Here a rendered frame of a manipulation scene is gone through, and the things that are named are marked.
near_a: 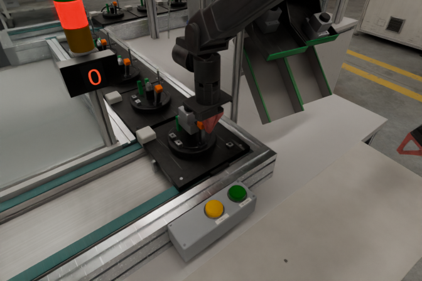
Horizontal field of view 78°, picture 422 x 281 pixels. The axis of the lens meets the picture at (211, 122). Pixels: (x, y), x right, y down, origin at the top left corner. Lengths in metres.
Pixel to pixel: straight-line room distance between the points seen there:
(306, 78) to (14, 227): 0.93
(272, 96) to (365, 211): 0.41
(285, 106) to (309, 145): 0.19
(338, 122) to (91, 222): 0.90
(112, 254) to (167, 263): 0.14
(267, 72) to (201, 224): 0.50
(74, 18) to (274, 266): 0.68
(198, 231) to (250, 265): 0.16
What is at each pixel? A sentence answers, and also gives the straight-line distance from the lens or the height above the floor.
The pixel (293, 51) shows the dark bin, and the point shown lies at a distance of 0.76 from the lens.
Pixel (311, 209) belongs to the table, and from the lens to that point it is 0.80.
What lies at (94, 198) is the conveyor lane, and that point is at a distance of 0.76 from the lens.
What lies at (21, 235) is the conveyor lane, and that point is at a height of 0.92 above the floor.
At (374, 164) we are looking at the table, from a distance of 1.00.
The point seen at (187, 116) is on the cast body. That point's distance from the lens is 0.68.
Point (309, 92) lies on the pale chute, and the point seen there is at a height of 1.01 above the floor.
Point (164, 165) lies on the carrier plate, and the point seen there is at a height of 0.97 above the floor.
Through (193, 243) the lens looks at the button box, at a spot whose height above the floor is 0.96.
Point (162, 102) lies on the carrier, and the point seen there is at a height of 0.99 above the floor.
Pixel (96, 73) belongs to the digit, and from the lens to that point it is 0.65.
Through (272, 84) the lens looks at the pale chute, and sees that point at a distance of 0.86.
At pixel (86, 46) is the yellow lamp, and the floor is 1.27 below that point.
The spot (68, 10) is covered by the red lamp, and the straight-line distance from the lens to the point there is 0.61.
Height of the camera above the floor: 1.48
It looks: 38 degrees down
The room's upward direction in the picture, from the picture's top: straight up
